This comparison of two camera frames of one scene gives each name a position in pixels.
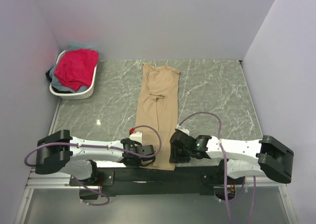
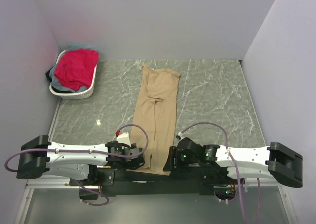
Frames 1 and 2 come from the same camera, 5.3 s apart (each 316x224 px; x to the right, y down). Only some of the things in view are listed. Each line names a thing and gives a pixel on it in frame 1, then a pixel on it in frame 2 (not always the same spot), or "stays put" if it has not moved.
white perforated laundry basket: x=86 y=94 stays put
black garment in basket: x=55 y=90 stays put
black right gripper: x=175 y=156 -> x=169 y=165
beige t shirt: x=158 y=106 stays put
